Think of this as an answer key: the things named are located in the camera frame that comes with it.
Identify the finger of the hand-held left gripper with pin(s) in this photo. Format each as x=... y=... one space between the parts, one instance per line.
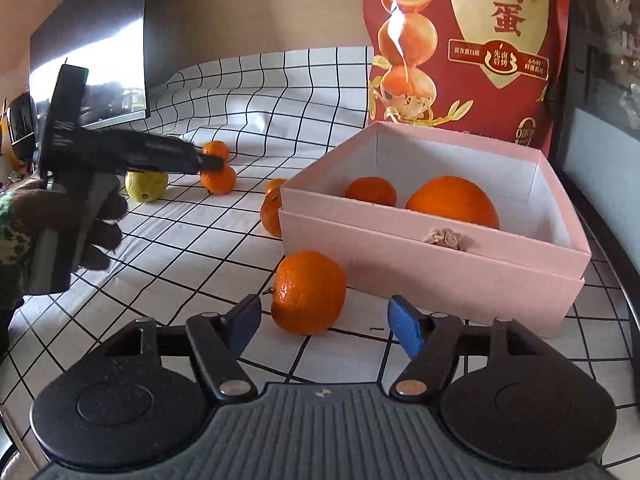
x=165 y=145
x=210 y=162

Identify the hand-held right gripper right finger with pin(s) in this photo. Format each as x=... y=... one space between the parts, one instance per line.
x=405 y=329

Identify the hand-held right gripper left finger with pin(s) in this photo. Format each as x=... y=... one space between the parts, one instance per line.
x=244 y=324

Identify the yellow-green lemon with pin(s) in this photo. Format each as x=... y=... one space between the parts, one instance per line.
x=145 y=187

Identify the pink cardboard box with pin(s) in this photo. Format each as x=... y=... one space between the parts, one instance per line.
x=400 y=280

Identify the mandarin with stem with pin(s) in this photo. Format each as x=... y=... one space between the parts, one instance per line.
x=307 y=292

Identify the large orange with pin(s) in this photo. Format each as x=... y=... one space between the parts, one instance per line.
x=452 y=202

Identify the person's left hand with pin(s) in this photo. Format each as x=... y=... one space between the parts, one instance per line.
x=107 y=207

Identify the black desktop object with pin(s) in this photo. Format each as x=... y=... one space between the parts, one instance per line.
x=22 y=120

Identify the black flat screen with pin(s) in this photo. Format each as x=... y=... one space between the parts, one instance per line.
x=90 y=35

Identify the beige fabric flower ornament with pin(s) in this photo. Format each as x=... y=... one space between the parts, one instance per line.
x=447 y=240

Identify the red printed snack bag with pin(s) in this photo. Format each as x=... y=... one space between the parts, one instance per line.
x=500 y=85

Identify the dark framed panel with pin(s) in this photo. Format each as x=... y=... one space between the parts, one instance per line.
x=605 y=35

